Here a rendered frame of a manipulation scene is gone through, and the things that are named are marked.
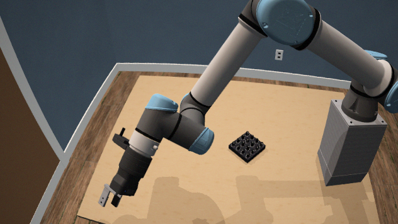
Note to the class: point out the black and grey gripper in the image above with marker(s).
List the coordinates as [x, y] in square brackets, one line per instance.
[132, 167]

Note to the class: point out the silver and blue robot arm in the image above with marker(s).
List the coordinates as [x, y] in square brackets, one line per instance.
[289, 22]

